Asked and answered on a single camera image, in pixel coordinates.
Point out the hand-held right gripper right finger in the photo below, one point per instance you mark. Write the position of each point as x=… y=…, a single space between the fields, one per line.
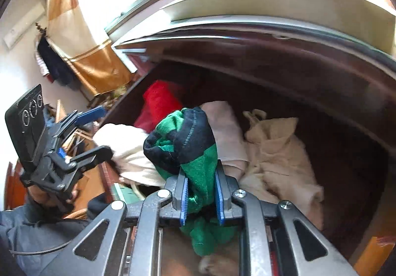
x=220 y=201

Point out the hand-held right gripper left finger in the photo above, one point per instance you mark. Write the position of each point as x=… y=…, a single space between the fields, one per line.
x=184 y=198

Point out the person's left hand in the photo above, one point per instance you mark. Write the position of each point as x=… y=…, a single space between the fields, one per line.
x=40 y=196

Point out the person's left forearm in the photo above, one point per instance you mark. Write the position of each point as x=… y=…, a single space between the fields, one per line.
x=31 y=232

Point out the white air conditioner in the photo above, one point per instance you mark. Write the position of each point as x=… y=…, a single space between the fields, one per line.
x=23 y=25

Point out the washing machine drum opening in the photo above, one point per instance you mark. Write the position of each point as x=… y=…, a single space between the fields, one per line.
x=340 y=140

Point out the pink underwear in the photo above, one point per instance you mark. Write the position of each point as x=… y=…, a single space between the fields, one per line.
x=222 y=130

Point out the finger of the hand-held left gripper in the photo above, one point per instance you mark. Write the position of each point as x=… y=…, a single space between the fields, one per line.
x=92 y=113
x=92 y=154

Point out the white underwear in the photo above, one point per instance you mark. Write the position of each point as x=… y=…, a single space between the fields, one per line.
x=123 y=146

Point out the red underwear grey waistband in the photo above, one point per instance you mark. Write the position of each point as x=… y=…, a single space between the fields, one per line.
x=157 y=103

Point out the green booklet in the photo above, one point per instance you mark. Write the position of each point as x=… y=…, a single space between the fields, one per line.
x=122 y=192

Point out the green and black underwear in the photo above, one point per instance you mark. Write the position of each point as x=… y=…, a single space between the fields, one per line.
x=201 y=167

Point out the orange and cream curtain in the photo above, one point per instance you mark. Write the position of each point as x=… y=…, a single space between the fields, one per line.
x=92 y=72

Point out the beige underwear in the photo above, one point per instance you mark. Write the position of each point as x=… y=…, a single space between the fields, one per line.
x=278 y=155

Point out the hanging dark clothes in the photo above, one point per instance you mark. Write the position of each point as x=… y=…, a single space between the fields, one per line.
x=55 y=62

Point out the tan cloth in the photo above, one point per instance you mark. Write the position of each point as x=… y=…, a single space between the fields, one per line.
x=216 y=265

